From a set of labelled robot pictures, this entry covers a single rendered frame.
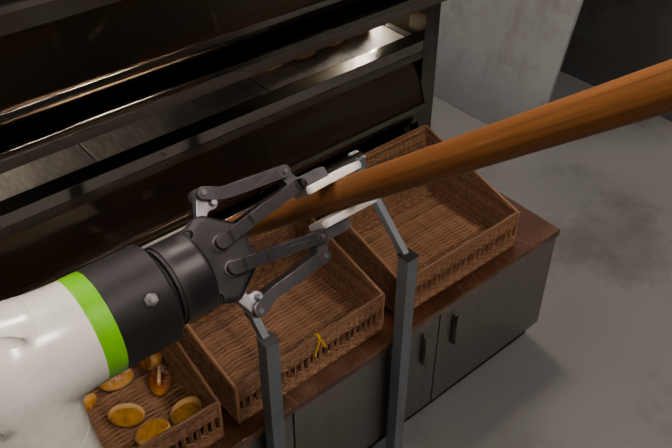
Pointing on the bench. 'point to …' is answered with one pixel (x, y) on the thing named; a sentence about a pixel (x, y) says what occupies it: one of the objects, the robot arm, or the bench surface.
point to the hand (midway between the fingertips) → (336, 195)
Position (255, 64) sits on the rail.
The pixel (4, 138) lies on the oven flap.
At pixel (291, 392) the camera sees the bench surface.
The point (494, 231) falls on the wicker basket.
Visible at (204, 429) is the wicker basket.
